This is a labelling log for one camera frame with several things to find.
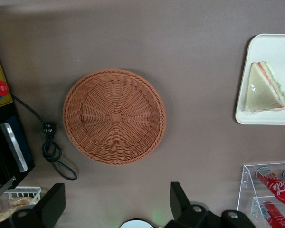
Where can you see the beige rectangular tray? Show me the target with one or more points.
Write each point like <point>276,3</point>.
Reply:
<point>275,52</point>

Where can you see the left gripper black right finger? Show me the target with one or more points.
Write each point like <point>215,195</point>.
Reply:
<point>183,209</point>

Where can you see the triangle sandwich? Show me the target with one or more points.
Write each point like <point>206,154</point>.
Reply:
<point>261,92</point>

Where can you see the round brown wicker basket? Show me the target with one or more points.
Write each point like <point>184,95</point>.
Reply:
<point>114,116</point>

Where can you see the clear fried snack bag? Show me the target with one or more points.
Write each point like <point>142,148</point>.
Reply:
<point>4,213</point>

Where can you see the clear acrylic bottle rack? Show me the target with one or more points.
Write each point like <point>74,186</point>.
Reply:
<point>247,175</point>

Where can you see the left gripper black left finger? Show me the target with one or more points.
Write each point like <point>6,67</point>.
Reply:
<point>47,209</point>

